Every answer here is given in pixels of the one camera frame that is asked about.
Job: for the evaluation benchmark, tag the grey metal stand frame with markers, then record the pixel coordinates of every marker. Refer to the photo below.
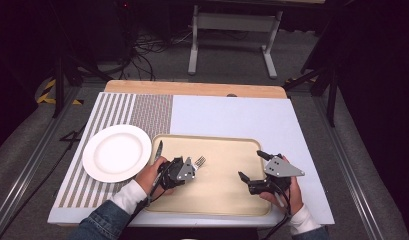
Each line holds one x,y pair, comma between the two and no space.
232,21

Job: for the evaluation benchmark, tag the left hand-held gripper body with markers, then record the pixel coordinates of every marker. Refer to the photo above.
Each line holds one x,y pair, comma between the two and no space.
182,173

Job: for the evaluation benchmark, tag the striped and dotted placemat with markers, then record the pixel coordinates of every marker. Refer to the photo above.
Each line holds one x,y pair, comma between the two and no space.
148,113

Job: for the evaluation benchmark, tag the aluminium floor rail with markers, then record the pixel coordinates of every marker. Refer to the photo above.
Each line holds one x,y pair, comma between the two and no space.
22,173
355,180

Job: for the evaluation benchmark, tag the wooden table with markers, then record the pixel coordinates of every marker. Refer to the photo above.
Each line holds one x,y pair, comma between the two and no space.
192,88

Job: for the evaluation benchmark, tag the yellow black hazard tape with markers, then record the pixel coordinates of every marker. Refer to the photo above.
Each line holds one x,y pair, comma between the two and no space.
47,90

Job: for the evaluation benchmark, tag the white board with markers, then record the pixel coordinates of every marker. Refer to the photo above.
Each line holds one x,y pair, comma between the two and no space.
232,116

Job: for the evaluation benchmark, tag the white round plate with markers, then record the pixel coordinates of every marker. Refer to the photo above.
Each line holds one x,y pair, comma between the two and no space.
115,153

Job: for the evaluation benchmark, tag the person's left hand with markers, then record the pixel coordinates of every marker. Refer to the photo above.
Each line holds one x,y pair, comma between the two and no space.
147,176

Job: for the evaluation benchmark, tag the black tripod stand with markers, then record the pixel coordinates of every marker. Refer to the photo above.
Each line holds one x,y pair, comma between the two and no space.
332,100
58,86

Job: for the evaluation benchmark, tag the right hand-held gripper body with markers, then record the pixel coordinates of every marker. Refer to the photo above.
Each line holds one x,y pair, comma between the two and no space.
280,168

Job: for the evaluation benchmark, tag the silver fork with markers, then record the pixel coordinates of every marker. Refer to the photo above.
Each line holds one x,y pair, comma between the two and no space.
200,162

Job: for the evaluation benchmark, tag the person's right hand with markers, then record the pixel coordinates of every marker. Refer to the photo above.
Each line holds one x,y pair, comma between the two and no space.
297,196

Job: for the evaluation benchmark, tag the silver table knife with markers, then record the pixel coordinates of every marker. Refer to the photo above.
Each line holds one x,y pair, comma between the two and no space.
158,150

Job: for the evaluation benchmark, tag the beige plastic tray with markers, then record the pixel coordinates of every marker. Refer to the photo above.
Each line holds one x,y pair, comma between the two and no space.
222,186

